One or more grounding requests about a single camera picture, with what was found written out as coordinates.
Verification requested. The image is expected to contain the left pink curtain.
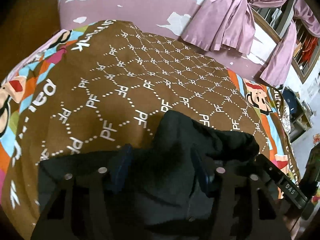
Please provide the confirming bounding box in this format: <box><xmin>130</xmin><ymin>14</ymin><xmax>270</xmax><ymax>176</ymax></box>
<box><xmin>181</xmin><ymin>0</ymin><xmax>255</xmax><ymax>54</ymax></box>

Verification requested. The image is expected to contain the right pink curtain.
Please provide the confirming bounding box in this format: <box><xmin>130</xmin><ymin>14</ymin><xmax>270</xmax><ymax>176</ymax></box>
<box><xmin>250</xmin><ymin>0</ymin><xmax>319</xmax><ymax>87</ymax></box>

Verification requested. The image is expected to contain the wooden headboard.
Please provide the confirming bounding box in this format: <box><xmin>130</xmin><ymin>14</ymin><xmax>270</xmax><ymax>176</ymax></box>
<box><xmin>1</xmin><ymin>0</ymin><xmax>60</xmax><ymax>80</ymax></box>

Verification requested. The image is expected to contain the pink curtain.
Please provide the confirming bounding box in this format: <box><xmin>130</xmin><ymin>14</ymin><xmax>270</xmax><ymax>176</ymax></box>
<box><xmin>181</xmin><ymin>0</ymin><xmax>255</xmax><ymax>54</ymax></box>
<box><xmin>250</xmin><ymin>0</ymin><xmax>319</xmax><ymax>87</ymax></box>

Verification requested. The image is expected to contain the black garment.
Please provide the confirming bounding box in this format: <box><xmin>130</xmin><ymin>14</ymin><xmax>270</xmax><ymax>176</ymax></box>
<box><xmin>117</xmin><ymin>111</ymin><xmax>259</xmax><ymax>226</ymax></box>

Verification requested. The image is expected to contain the wooden shelf unit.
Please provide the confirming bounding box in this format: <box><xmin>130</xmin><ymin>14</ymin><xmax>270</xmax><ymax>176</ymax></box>
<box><xmin>284</xmin><ymin>87</ymin><xmax>313</xmax><ymax>142</ymax></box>

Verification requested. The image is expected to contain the brown patterned bed cover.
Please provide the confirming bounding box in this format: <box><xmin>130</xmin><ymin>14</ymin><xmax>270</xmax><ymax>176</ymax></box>
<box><xmin>1</xmin><ymin>20</ymin><xmax>300</xmax><ymax>239</ymax></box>

